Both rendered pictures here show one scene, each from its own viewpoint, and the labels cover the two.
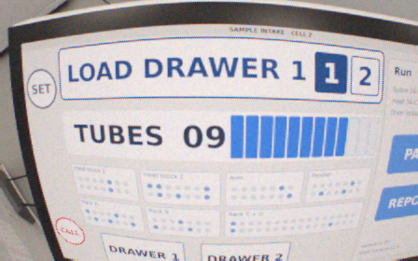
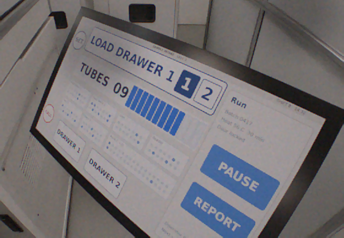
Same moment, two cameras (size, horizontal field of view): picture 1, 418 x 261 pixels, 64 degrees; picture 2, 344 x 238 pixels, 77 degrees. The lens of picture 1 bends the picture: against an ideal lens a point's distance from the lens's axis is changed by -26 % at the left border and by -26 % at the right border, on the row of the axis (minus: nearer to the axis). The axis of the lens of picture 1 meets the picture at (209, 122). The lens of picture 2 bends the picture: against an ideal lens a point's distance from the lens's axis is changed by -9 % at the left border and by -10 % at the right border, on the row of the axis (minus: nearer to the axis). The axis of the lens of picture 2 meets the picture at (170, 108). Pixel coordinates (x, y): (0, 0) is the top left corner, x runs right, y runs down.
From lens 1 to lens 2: 25 cm
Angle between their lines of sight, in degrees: 27
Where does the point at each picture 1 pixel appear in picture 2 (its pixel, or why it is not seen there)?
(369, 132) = (196, 131)
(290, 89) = (162, 83)
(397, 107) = (223, 125)
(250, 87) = (147, 75)
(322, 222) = (147, 175)
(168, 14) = (136, 30)
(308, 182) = (149, 139)
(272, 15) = (173, 44)
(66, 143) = (75, 69)
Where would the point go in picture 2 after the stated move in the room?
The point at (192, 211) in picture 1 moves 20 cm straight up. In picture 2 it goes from (99, 125) to (78, 13)
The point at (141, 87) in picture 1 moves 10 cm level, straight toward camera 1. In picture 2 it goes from (112, 58) to (82, 88)
